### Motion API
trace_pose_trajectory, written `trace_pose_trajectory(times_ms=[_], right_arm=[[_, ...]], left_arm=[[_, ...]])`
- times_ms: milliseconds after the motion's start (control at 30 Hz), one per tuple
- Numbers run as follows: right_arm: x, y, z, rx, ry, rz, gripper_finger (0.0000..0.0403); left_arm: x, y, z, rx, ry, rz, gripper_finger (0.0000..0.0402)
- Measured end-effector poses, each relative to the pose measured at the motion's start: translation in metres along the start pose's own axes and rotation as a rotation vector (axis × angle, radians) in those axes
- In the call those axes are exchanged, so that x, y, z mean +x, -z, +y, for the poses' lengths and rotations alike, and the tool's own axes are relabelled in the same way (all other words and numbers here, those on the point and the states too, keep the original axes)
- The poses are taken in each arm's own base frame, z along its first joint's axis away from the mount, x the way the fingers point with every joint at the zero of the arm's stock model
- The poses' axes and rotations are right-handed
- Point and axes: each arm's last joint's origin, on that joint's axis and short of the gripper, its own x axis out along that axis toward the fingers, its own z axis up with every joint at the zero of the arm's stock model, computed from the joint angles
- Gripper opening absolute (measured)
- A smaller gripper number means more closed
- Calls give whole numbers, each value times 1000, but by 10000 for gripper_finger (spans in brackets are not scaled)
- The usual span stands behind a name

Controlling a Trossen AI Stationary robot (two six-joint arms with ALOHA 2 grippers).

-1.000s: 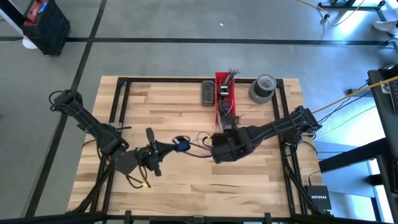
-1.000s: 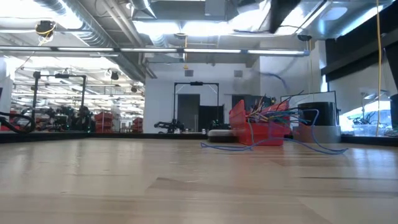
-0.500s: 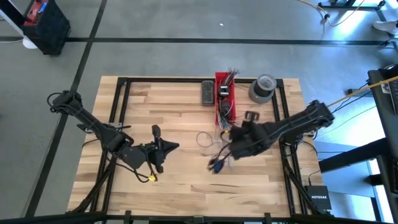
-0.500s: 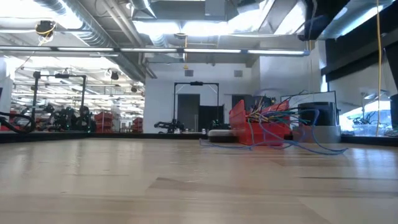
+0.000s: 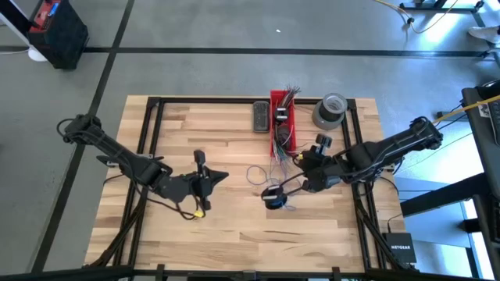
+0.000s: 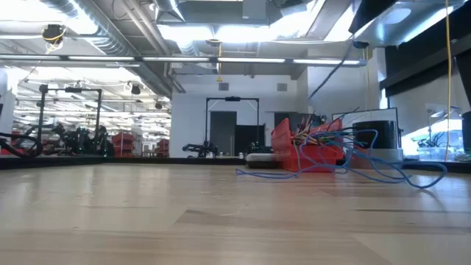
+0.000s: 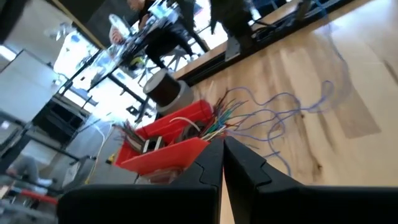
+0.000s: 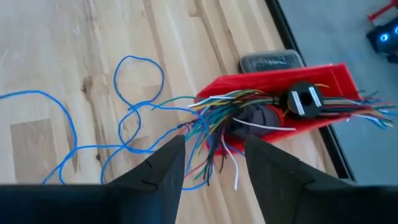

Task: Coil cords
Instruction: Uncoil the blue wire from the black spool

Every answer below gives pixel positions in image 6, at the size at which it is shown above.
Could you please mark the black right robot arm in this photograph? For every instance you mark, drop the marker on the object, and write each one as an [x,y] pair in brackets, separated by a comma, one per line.
[371,13]

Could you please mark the grey plastic case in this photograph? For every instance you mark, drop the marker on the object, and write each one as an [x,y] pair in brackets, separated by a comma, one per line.
[261,158]

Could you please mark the red plastic bin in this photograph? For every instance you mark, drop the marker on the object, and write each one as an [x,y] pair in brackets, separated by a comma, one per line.
[287,141]

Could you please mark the red shelf rack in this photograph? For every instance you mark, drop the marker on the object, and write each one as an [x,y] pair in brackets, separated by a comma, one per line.
[125,141]

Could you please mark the long ceiling light bar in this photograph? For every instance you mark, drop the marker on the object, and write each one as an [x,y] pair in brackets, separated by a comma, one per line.
[110,58]

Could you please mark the black tape roll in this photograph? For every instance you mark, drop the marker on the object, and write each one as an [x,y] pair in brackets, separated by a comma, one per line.
[386,138]

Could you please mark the clear plastic container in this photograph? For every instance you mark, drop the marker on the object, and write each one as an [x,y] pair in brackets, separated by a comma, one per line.
[432,154]

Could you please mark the black gantry frame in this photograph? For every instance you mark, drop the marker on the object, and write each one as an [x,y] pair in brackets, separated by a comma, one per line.
[232,98]
[98,110]

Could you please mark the grey wall vent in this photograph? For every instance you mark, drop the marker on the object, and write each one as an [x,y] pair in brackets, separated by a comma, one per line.
[282,87]
[223,87]

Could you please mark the black security camera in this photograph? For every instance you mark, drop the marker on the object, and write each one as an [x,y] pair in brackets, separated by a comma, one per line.
[360,45]

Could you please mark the black metal table frame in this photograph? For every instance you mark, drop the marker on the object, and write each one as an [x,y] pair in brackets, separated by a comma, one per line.
[73,160]

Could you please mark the silver ventilation duct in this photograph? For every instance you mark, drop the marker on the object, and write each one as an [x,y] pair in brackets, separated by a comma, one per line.
[92,22]

